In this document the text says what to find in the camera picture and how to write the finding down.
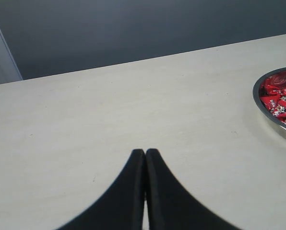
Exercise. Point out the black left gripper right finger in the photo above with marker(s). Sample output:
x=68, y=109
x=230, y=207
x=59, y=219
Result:
x=171, y=206

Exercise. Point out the round stainless steel plate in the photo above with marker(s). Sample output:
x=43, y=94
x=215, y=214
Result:
x=279, y=125

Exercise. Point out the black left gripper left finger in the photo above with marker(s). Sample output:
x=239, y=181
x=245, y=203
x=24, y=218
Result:
x=121, y=206

